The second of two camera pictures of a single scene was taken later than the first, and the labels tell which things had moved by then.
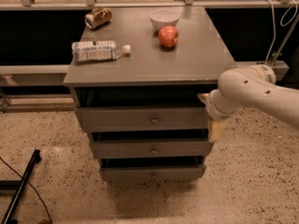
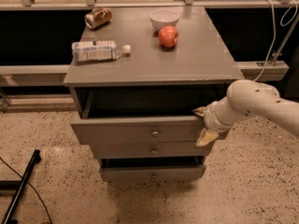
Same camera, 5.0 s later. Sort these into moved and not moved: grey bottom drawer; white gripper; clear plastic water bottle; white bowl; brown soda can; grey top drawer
Moved: grey top drawer; white gripper
Not moved: brown soda can; grey bottom drawer; white bowl; clear plastic water bottle
